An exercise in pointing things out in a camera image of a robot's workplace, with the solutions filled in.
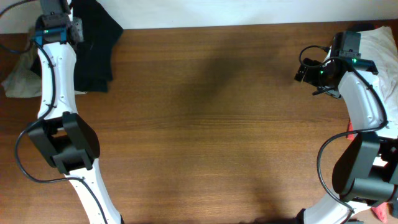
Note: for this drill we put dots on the red garment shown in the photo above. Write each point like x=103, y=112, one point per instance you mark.
x=381, y=211

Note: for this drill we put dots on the black trousers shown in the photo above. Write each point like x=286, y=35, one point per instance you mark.
x=92, y=69

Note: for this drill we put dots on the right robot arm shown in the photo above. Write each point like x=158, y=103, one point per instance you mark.
x=365, y=175

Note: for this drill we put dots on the white folded garment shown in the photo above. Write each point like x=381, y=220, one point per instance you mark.
x=379, y=46

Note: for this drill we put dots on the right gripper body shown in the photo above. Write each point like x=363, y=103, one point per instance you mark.
x=316, y=75

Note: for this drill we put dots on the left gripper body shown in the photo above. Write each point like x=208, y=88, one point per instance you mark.
x=73, y=20

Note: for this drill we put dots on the folded beige trousers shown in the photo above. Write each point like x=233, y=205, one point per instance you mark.
x=25, y=79

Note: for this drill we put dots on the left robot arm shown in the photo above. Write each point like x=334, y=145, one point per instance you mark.
x=63, y=138

